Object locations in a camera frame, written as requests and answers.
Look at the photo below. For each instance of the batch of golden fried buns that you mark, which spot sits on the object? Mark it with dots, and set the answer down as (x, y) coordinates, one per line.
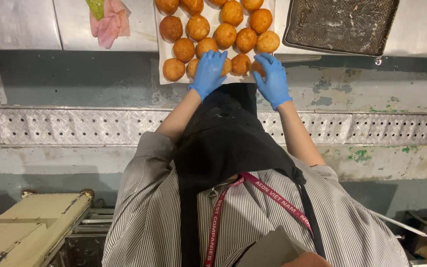
(198, 28)

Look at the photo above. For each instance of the white parchment paper sheet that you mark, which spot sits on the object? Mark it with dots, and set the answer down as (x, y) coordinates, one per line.
(166, 48)

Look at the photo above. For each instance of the dark perforated baking tray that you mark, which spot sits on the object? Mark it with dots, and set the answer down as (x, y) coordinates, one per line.
(341, 26)

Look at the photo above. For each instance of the black apron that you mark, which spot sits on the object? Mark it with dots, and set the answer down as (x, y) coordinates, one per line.
(224, 148)

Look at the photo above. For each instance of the white lined tray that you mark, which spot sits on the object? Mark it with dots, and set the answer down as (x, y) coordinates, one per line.
(143, 26)
(17, 22)

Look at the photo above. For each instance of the perforated metal drain cover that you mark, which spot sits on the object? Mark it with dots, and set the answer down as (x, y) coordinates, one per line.
(50, 126)

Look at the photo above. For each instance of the green cloth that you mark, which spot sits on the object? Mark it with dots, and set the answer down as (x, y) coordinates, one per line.
(96, 8)

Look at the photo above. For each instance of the person's left hand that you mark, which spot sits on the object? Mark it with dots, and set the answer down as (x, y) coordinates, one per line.
(208, 74)

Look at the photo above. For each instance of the thin metal rod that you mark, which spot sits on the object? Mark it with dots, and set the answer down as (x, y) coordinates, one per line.
(410, 229)

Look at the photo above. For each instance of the metal rack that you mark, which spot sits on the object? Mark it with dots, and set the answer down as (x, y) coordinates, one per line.
(87, 230)

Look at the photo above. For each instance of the person's right hand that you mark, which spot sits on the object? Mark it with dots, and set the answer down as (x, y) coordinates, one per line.
(274, 83)

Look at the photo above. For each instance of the striped grey shirt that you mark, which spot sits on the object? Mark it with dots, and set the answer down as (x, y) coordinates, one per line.
(146, 207)

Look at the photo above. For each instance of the golden fried dough ball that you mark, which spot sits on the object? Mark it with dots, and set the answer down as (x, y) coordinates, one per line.
(258, 68)
(228, 66)

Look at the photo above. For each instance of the pink cloth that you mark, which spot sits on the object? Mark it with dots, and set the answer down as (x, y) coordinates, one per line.
(111, 24)

